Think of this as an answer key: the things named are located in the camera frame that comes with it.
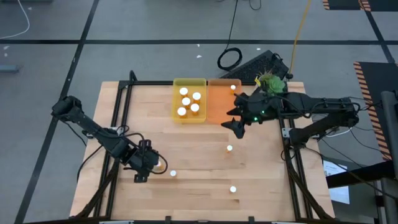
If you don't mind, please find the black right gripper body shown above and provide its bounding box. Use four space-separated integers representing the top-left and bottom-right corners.
235 91 282 126

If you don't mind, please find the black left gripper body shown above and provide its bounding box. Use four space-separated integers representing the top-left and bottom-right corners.
123 139 154 175

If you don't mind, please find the orange translucent plastic bin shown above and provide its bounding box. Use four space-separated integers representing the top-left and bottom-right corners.
206 78 244 125

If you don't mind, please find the yellow translucent plastic bin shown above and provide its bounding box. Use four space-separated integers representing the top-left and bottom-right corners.
172 77 208 124

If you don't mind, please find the succulent in white patterned pot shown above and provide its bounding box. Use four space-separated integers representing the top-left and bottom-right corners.
259 71 287 96

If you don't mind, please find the black keyboard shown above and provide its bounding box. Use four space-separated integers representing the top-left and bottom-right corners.
220 49 290 84

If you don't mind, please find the white paper sheet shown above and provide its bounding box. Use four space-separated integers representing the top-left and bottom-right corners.
322 159 351 205

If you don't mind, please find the black desk beam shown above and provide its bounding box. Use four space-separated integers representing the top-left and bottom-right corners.
325 160 388 189

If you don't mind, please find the black hazard striped mat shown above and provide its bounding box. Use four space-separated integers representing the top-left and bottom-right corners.
353 61 398 162
322 0 398 12

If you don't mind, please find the grey floor box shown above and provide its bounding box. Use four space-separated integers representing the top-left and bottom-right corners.
0 64 20 75

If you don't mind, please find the black left camera cable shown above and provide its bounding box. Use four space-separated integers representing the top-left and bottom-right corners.
118 124 169 175

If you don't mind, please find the coiled black cable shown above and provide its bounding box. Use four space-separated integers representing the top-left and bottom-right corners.
216 0 243 72

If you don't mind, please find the black aluminium table frame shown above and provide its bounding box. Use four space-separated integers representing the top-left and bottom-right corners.
70 70 335 224

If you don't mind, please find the yellow hanging cable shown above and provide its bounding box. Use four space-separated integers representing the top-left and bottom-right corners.
288 0 312 75

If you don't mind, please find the grey metal post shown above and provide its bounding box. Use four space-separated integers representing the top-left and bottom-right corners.
380 90 398 224

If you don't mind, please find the white floor cable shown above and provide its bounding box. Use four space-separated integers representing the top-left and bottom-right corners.
0 0 31 40

